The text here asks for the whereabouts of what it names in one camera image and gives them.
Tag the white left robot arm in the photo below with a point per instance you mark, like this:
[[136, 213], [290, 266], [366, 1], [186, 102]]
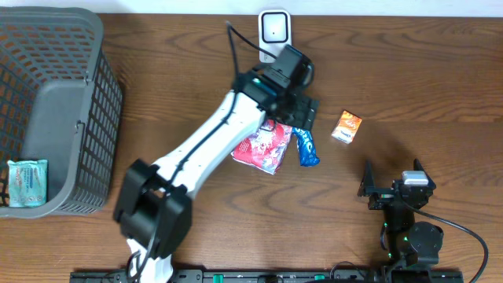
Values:
[[155, 204]]

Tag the teal wet wipes pack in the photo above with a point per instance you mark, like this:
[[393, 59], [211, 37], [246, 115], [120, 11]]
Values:
[[27, 183]]

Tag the red purple snack bag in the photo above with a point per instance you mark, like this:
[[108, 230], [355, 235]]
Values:
[[265, 148]]

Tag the grey plastic mesh basket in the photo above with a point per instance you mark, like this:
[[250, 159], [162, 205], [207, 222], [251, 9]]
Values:
[[60, 102]]

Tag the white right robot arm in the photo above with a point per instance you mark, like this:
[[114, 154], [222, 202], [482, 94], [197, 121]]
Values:
[[413, 247]]

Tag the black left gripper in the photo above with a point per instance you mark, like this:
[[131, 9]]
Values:
[[305, 114]]

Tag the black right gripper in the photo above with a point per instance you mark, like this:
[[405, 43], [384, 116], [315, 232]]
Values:
[[380, 200]]

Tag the blue Oreo cookie pack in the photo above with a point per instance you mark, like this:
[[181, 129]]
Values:
[[306, 149]]

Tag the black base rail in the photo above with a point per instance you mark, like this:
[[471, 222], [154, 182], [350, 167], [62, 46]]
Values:
[[344, 275]]

